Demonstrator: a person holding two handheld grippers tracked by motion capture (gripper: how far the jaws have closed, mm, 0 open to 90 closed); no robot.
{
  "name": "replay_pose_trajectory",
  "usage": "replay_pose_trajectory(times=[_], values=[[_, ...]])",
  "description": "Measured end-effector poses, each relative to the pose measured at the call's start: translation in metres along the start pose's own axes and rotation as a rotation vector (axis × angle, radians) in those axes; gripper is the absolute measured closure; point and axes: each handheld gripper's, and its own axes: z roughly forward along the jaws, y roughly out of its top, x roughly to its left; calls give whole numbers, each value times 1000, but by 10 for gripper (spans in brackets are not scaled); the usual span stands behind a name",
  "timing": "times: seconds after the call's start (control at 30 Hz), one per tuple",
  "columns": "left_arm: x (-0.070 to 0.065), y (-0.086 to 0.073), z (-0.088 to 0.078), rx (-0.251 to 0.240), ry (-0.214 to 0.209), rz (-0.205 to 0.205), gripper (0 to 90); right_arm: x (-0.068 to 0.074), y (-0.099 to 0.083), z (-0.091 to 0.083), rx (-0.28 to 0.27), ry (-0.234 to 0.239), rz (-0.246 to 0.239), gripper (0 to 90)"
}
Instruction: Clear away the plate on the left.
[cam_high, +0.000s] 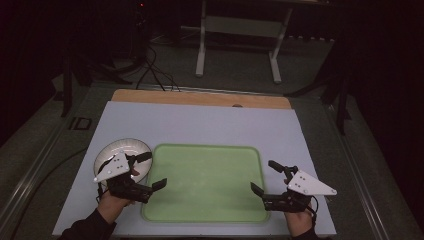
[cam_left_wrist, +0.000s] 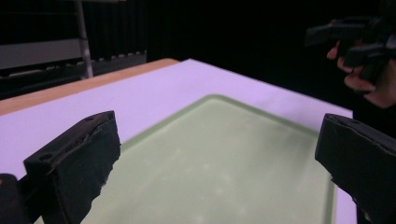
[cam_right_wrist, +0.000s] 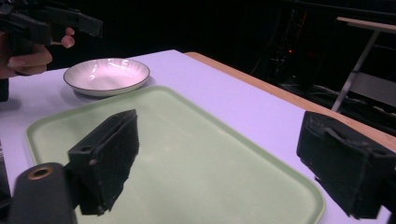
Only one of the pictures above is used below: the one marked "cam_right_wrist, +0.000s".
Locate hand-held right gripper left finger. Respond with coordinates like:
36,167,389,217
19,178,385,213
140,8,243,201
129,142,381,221
67,108,140,217

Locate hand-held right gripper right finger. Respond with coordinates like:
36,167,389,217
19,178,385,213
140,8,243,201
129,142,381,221
295,110,396,220

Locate white plate with dark rim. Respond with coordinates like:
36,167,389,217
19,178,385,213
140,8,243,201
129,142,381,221
63,57,151,98

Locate light green plastic tray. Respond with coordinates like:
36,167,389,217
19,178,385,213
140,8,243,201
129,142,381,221
24,85,327,224

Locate dark equipment rack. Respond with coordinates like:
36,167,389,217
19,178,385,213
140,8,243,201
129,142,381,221
267,6,317,91

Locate wooden side table, metal legs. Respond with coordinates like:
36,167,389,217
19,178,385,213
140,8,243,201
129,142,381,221
331,16,396,113

